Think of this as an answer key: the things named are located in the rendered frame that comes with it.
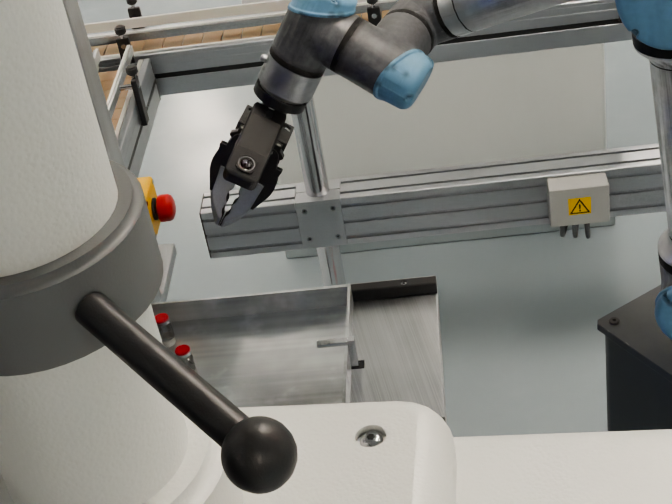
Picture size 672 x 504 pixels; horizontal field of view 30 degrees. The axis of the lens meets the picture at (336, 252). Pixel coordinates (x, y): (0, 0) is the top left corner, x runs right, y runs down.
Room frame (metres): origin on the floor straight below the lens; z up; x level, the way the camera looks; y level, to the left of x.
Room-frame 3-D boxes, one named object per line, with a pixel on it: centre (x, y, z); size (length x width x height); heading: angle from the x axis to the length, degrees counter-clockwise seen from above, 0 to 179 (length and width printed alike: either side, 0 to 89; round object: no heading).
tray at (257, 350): (1.28, 0.17, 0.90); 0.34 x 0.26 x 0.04; 82
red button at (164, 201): (1.54, 0.24, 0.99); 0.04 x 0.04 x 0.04; 83
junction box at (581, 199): (2.09, -0.50, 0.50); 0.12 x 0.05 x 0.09; 83
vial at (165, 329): (1.37, 0.25, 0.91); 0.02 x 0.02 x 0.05
